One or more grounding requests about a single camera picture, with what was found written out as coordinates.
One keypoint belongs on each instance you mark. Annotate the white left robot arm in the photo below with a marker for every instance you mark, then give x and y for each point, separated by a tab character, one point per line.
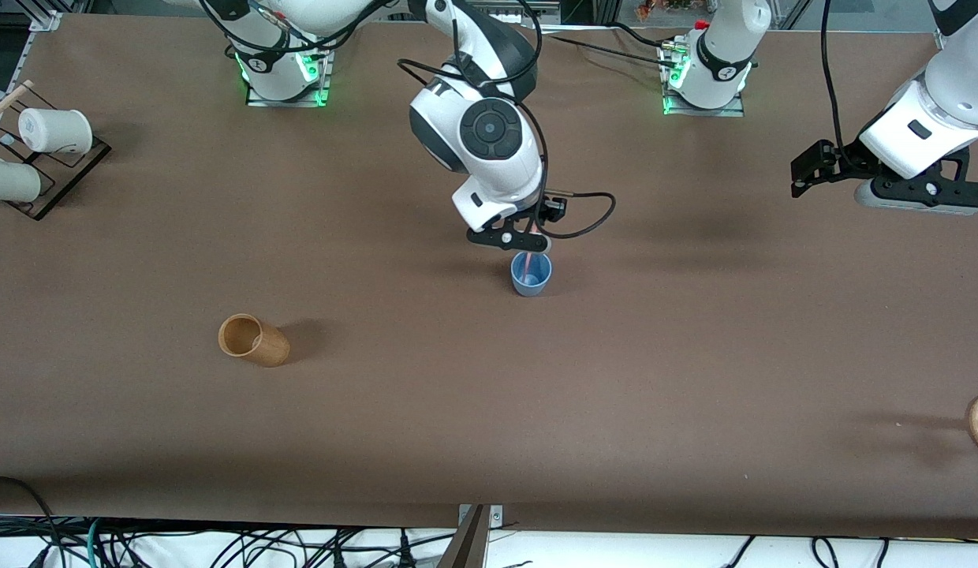
722	55

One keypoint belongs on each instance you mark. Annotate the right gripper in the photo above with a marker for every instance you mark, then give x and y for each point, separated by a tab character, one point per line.
550	211

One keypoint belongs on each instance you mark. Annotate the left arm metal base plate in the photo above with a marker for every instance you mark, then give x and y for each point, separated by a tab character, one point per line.
706	111

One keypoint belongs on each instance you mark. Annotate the grey electronics box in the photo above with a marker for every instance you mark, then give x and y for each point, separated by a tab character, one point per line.
536	9

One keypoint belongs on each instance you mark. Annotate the white cup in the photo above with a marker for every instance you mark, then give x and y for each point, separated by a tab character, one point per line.
57	131
12	180

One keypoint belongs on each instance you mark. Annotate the metal table edge bracket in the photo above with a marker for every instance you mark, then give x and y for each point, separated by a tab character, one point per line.
497	514

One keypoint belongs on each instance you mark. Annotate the blue cup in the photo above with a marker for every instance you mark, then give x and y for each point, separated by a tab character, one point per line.
530	284

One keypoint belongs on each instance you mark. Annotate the pink chopstick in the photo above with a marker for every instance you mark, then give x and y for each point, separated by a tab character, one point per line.
529	264

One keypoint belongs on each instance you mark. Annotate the aluminium frame corner bracket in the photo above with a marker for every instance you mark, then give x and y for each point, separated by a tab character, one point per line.
46	19

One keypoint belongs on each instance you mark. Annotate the brown wooden cup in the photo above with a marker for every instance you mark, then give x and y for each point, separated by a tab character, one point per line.
264	345

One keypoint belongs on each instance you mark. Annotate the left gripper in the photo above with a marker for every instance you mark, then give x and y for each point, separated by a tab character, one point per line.
844	155

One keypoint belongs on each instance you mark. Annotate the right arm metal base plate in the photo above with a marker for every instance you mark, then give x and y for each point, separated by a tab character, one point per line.
322	79

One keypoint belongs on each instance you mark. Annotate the dark camera stand pole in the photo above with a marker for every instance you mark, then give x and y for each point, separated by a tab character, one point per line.
467	544

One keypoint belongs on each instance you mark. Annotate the wooden rack stick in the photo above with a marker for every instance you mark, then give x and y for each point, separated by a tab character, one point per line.
8	101

